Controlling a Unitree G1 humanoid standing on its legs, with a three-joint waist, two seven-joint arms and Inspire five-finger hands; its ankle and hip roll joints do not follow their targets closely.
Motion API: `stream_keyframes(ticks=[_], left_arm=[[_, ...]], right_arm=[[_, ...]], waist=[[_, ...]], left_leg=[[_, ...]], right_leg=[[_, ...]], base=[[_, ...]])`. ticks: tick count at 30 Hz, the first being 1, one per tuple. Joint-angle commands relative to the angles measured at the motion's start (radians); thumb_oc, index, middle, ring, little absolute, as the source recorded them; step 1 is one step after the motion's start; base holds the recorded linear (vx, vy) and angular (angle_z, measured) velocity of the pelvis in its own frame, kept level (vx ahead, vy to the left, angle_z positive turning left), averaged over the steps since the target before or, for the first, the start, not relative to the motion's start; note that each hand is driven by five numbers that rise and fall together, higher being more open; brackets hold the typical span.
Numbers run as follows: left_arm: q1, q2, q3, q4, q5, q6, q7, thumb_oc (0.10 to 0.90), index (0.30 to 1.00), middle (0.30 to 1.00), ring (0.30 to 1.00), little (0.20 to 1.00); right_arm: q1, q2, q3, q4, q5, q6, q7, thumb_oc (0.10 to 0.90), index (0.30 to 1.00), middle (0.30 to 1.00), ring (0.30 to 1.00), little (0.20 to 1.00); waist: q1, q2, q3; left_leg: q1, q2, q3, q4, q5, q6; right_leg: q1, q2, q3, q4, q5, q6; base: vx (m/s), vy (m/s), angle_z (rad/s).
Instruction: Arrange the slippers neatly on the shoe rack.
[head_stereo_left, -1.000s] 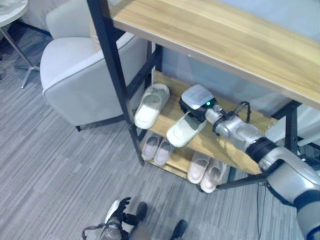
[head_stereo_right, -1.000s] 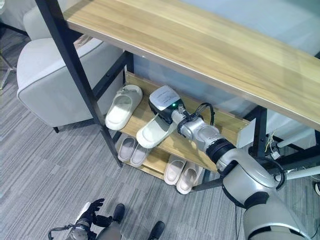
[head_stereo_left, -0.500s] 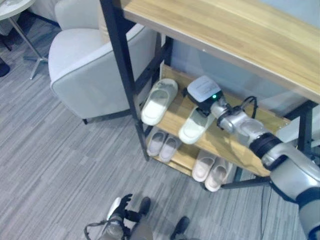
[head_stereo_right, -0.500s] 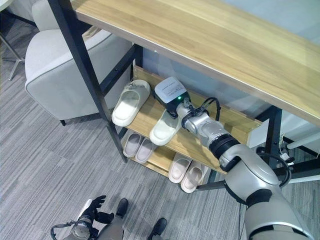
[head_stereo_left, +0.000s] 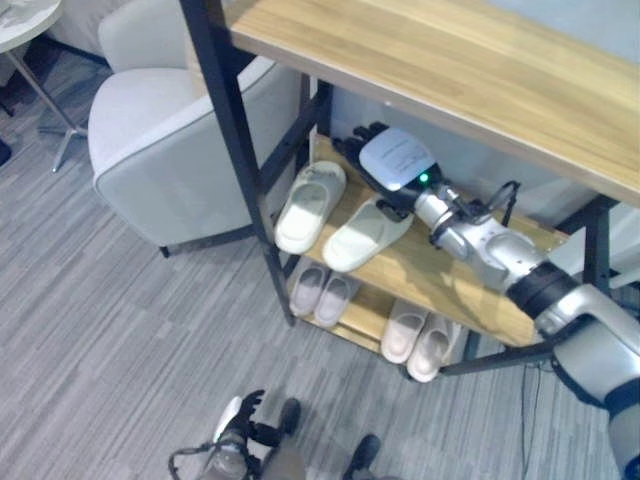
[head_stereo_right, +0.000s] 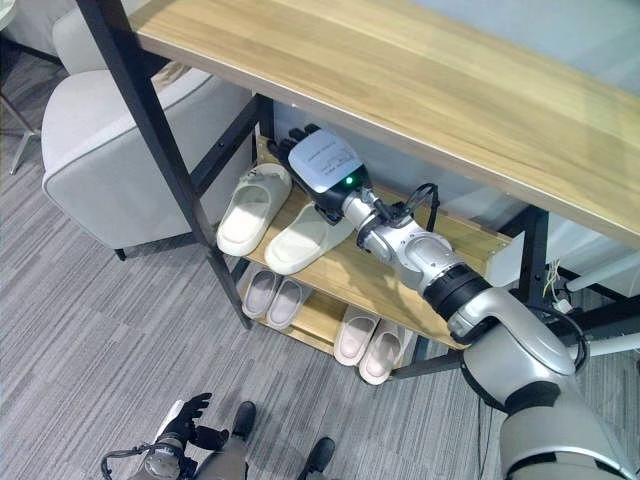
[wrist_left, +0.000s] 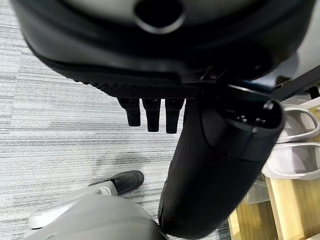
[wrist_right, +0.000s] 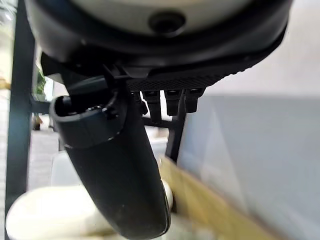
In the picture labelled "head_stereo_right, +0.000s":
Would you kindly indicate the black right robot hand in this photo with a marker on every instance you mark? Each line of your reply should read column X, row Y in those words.
column 325, row 160

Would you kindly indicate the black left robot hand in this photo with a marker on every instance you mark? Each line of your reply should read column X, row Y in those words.
column 186, row 417

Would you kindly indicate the cream foam slipper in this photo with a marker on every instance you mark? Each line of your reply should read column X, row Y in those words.
column 300, row 240
column 247, row 215

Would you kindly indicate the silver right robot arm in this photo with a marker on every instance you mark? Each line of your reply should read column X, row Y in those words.
column 520, row 350

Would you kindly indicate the robot left leg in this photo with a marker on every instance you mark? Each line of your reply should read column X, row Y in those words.
column 225, row 457

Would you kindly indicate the dark robot left foot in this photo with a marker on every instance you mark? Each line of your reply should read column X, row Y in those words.
column 245, row 415

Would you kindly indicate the dark robot foot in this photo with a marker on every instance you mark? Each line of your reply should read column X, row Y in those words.
column 321, row 452
column 245, row 415

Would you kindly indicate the dark robot right foot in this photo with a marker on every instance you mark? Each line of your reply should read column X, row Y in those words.
column 321, row 452

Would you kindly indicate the beige grey slipper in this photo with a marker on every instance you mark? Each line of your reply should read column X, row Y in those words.
column 380, row 355
column 285, row 305
column 260, row 292
column 355, row 337

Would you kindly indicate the light grey armchair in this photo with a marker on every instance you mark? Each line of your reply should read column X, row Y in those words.
column 100, row 175

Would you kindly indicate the light grey sofa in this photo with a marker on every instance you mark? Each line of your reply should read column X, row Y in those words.
column 75, row 40

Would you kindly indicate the side table metal legs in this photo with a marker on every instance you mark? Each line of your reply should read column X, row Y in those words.
column 24, row 144

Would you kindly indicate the wooden shoe rack black frame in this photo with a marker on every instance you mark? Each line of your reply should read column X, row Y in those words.
column 400, row 75

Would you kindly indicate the white desk frame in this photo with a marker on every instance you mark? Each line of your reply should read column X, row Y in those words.
column 605, row 270

